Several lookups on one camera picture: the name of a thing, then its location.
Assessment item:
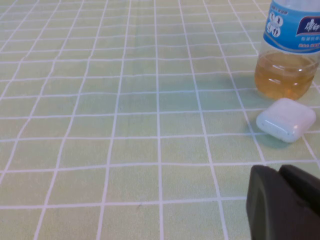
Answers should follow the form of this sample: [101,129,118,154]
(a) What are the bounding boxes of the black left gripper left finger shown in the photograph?
[245,164,320,240]

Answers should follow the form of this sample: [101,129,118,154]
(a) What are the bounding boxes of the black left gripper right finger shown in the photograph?
[278,164,320,219]

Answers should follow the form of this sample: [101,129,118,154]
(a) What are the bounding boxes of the white earbud case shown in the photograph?
[255,97,317,144]

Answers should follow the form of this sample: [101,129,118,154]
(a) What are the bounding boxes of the clear bottle blue label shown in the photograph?
[254,0,320,101]

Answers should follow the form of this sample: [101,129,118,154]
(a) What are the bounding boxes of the green checked tablecloth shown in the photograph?
[0,0,320,240]

